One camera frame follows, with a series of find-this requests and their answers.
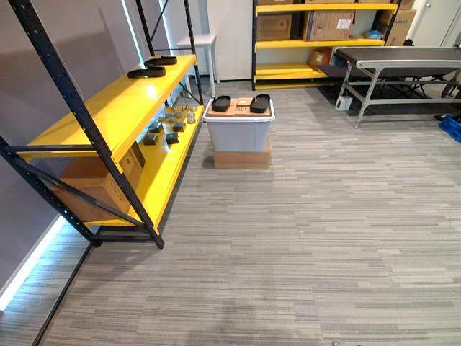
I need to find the yellow black shelf rack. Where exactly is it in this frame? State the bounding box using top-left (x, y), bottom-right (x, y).
top-left (0, 0), bottom-right (206, 250)

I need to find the flat cardboard box under bin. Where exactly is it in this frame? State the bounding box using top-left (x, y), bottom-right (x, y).
top-left (212, 138), bottom-right (272, 170)

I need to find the grey plastic bin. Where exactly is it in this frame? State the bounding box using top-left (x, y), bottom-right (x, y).
top-left (201, 99), bottom-right (276, 152)

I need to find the printed cardboard box in bin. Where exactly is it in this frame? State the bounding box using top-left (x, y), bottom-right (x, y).
top-left (235, 97), bottom-right (272, 118)

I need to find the black plastic housing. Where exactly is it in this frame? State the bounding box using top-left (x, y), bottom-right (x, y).
top-left (250, 94), bottom-right (272, 114)
top-left (126, 66), bottom-right (166, 79)
top-left (211, 95), bottom-right (232, 112)
top-left (144, 54), bottom-right (178, 66)

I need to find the white stool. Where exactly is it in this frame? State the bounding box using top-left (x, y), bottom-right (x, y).
top-left (176, 34), bottom-right (219, 98)

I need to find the large cardboard box with label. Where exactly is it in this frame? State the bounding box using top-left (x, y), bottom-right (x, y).
top-left (50, 142), bottom-right (147, 223)

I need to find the yellow black rack with boxes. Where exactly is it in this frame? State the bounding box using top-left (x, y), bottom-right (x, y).
top-left (251, 0), bottom-right (403, 91)

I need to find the small reddish cardboard box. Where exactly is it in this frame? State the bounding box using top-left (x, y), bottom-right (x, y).
top-left (308, 48), bottom-right (334, 71)

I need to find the square brown cardboard box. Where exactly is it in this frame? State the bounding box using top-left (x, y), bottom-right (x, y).
top-left (256, 14), bottom-right (293, 42)

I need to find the wide cardboard box white label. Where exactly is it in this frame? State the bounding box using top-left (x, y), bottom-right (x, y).
top-left (303, 9), bottom-right (356, 42)

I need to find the conveyor belt table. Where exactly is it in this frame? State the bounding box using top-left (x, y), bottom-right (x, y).
top-left (318, 45), bottom-right (461, 128)

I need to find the cardboard box blue print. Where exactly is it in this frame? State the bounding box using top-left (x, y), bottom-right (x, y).
top-left (385, 9), bottom-right (418, 48)

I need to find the blue plastic crate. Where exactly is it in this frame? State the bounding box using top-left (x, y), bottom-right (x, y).
top-left (438, 113), bottom-right (461, 143)

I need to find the white door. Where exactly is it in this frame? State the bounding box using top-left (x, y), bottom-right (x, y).
top-left (410, 0), bottom-right (461, 48)

